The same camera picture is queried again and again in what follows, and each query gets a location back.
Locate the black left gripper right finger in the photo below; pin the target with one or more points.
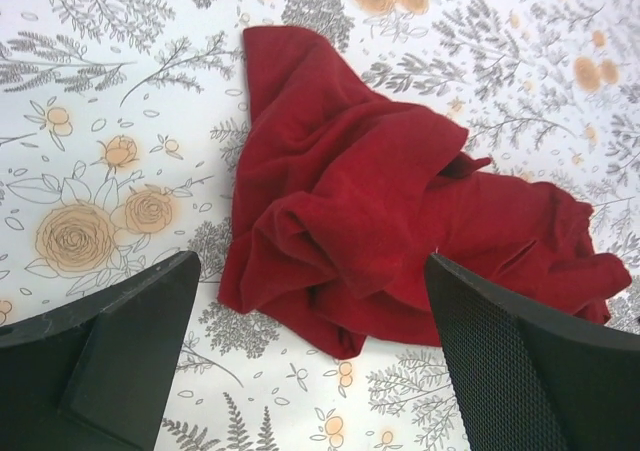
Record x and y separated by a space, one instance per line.
529 377

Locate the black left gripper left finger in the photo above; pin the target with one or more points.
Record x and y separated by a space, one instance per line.
95 374

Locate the dark red t shirt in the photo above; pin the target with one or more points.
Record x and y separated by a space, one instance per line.
342 194

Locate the floral patterned table mat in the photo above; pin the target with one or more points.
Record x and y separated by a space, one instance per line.
121 126

